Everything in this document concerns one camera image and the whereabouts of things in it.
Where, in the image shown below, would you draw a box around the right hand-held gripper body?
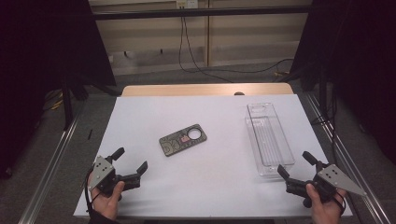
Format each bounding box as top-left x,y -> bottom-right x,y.
303,163 -> 368,209

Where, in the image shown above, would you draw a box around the yellow floor cables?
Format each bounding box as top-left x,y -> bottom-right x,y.
42,89 -> 65,112

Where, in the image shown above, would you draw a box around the person's left hand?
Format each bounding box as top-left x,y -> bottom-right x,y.
87,175 -> 126,220

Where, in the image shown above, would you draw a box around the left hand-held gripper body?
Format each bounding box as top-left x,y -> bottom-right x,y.
88,155 -> 125,198

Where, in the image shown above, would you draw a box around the person's right hand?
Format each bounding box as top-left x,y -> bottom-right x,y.
305,183 -> 347,224

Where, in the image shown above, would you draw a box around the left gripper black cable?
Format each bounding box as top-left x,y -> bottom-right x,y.
84,167 -> 104,217

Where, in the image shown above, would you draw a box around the metal floor rail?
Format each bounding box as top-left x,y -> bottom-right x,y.
304,92 -> 396,224
18,104 -> 86,224

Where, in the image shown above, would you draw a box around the wooden table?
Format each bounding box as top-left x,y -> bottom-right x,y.
120,82 -> 294,98

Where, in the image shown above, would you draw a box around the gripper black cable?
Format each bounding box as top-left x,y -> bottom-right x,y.
331,189 -> 347,217
84,167 -> 104,217

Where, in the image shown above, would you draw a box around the black horizontal metal bar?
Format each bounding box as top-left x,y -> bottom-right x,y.
92,5 -> 313,21

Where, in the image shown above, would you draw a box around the clear plastic packaging box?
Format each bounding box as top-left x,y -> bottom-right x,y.
245,102 -> 296,178

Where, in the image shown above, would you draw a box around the white wall power outlet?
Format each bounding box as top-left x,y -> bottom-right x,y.
176,0 -> 199,9

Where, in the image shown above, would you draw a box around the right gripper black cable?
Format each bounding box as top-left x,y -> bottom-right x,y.
331,189 -> 347,217

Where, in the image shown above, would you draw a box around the black curtain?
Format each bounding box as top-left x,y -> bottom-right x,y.
0,0 -> 117,180
289,0 -> 396,166

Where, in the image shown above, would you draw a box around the black wall cable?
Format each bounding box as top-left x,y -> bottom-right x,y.
177,17 -> 234,84
182,17 -> 295,75

